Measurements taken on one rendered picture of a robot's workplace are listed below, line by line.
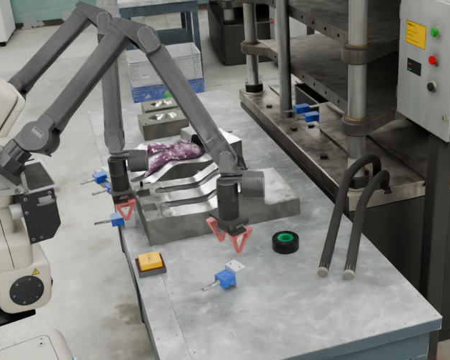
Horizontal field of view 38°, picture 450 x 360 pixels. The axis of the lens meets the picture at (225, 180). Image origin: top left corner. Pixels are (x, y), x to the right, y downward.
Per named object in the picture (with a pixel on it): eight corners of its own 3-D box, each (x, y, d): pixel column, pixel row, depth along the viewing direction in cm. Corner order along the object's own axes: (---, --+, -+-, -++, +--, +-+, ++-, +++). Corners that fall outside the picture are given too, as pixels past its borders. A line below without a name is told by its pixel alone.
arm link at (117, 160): (107, 153, 210) (106, 159, 205) (128, 150, 211) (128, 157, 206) (111, 172, 213) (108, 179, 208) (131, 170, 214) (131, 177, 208)
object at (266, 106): (348, 211, 231) (348, 193, 227) (239, 100, 344) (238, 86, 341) (553, 167, 249) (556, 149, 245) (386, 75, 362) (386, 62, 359)
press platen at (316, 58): (353, 175, 223) (353, 126, 216) (240, 73, 336) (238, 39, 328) (561, 133, 241) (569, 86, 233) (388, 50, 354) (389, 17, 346)
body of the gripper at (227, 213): (227, 210, 181) (226, 186, 178) (250, 224, 174) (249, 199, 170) (208, 218, 178) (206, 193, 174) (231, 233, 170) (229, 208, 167)
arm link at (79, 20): (89, -2, 216) (83, -12, 206) (121, 26, 216) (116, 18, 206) (-4, 99, 214) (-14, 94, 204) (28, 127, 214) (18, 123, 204)
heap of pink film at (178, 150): (148, 178, 235) (146, 158, 232) (127, 163, 249) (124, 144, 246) (210, 158, 247) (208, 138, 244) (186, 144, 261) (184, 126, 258)
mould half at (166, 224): (150, 246, 205) (144, 208, 200) (137, 208, 228) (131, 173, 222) (300, 214, 216) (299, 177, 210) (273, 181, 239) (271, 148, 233)
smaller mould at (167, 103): (146, 123, 303) (145, 111, 300) (142, 113, 314) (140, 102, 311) (183, 116, 306) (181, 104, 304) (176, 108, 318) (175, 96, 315)
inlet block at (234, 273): (208, 302, 177) (207, 286, 175) (198, 293, 181) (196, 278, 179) (246, 282, 184) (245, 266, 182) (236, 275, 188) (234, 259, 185)
